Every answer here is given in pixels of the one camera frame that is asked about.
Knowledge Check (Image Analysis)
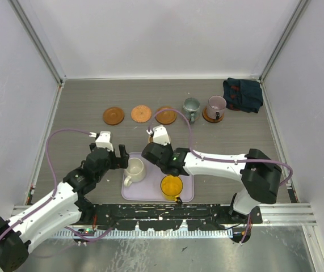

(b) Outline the dark wooden coaster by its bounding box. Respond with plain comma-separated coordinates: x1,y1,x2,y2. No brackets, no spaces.
103,107,125,125
155,110,177,125
202,107,225,124

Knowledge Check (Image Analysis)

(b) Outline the purple glass mug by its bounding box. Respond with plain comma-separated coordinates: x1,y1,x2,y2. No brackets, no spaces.
206,95,227,121

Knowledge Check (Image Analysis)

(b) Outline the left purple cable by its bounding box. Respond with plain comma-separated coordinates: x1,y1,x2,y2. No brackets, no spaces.
0,129,114,270

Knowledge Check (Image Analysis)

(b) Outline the white ceramic mug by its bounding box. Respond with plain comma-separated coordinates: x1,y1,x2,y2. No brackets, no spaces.
123,158,147,187

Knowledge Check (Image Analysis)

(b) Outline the grey ceramic mug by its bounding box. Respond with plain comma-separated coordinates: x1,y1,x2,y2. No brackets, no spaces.
183,97,201,124

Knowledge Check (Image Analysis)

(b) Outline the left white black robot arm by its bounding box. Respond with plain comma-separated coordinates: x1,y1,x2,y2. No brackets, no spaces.
0,144,129,271

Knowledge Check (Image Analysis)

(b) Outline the light woven coaster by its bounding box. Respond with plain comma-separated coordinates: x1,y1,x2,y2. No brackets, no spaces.
131,105,152,123

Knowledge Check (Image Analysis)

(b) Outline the slotted cable duct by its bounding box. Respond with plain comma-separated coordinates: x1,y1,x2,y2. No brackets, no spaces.
48,228,233,239

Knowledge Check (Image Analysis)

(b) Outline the dark blue folded cloth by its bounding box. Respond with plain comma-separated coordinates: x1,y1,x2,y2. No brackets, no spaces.
222,78,263,113

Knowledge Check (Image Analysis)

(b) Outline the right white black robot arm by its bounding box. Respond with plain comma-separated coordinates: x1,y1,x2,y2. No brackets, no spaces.
141,142,281,223

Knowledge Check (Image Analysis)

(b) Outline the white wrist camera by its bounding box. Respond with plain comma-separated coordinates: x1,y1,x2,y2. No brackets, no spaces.
89,131,114,151
146,125,171,146

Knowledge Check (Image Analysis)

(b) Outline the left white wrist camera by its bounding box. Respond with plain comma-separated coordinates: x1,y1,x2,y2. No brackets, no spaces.
89,131,114,151

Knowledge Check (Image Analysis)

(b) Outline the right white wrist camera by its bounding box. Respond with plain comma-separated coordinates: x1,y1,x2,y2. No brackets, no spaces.
146,125,171,146

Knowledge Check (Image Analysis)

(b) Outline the purple cable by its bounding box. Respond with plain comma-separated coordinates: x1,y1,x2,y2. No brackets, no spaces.
147,108,294,244
0,129,114,270

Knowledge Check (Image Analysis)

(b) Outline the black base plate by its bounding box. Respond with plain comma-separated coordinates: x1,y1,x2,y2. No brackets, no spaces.
78,203,247,231

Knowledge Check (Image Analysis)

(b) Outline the yellow glass mug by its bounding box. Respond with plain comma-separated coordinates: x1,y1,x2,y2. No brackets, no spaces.
160,175,183,205

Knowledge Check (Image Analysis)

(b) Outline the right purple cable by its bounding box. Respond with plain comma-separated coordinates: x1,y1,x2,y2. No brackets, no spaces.
147,108,294,244

